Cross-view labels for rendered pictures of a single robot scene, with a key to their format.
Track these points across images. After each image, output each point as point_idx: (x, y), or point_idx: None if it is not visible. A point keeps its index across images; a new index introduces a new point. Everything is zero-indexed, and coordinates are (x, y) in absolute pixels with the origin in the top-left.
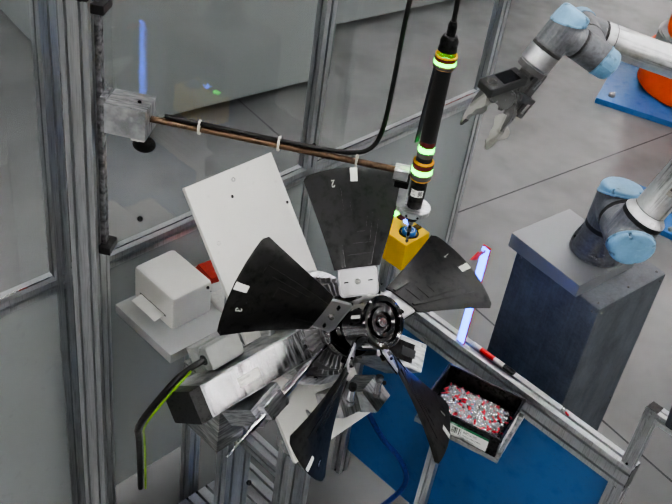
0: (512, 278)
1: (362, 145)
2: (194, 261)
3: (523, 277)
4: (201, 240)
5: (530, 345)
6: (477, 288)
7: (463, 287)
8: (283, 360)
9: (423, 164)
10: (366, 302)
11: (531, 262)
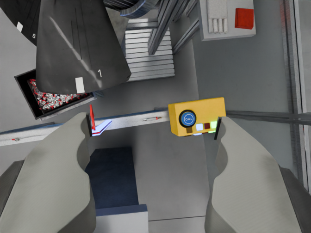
0: (134, 195)
1: (303, 176)
2: (258, 19)
3: (125, 199)
4: (270, 17)
5: (105, 181)
6: (53, 83)
7: (57, 64)
8: None
9: None
10: None
11: (118, 207)
